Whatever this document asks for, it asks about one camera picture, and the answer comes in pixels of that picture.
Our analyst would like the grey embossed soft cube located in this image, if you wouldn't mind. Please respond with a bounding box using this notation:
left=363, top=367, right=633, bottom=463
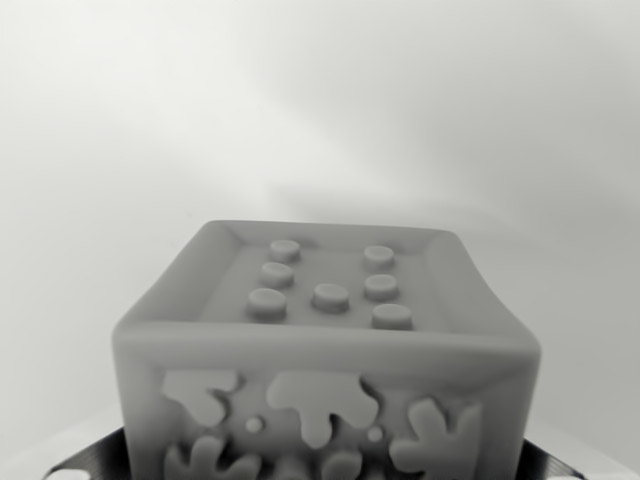
left=110, top=219, right=543, bottom=480

